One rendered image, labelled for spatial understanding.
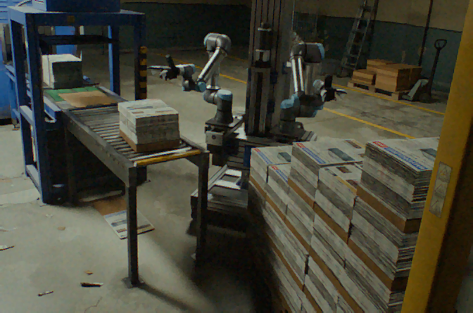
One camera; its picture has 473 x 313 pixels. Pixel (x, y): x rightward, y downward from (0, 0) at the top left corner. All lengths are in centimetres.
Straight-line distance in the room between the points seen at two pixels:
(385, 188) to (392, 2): 855
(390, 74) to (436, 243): 762
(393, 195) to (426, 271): 44
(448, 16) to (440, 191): 832
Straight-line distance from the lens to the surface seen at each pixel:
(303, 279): 228
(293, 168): 222
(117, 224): 353
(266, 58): 320
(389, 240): 161
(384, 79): 876
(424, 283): 121
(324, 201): 196
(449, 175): 108
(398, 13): 989
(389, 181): 158
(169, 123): 274
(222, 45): 318
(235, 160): 334
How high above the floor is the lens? 179
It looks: 19 degrees down
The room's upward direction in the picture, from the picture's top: 4 degrees clockwise
